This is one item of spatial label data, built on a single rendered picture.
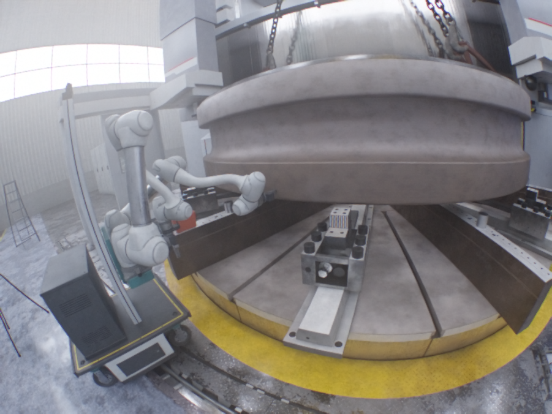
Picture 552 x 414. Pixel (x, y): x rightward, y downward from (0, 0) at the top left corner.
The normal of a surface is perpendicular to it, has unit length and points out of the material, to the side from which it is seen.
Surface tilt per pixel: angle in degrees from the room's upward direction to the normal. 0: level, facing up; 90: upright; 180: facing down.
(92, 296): 90
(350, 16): 90
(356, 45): 90
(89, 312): 90
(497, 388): 0
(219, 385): 0
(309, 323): 0
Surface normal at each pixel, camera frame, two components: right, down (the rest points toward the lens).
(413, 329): -0.11, -0.94
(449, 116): -0.14, 0.34
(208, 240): 0.67, 0.18
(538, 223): -0.94, 0.21
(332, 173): -0.45, 0.34
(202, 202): 0.33, 0.28
